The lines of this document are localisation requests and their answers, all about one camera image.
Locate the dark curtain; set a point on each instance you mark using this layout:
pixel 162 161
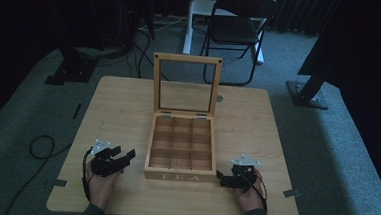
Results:
pixel 370 81

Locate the grey tape strip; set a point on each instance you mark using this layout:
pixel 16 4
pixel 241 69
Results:
pixel 57 182
pixel 291 193

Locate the black stand with base plate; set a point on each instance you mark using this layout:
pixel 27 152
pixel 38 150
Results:
pixel 308 91
pixel 72 68

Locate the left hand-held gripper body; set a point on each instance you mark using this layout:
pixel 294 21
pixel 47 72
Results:
pixel 105 165

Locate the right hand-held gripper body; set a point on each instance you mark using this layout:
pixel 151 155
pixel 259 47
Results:
pixel 242 177

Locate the black folding chair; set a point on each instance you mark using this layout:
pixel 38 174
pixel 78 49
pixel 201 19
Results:
pixel 236 30

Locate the person's left hand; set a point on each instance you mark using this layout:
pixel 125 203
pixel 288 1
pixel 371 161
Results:
pixel 101 188

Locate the small silver round disc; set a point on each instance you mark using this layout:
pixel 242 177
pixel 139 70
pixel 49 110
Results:
pixel 219 98

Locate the person's right hand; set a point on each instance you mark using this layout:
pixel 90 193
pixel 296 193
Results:
pixel 251 198

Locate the white desk frame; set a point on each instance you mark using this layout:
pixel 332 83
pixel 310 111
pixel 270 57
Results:
pixel 190 24

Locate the wooden tea box with lid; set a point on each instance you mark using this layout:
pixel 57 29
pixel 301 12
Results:
pixel 182 133

